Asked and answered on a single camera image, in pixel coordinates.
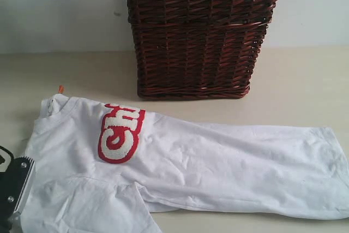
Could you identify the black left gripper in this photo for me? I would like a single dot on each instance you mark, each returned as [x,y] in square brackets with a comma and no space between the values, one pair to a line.
[10,224]

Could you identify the white t-shirt with red print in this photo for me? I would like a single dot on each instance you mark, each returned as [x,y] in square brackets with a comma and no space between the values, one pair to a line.
[107,167]

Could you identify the dark brown wicker basket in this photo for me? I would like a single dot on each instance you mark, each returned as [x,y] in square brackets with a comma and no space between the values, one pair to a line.
[197,49]

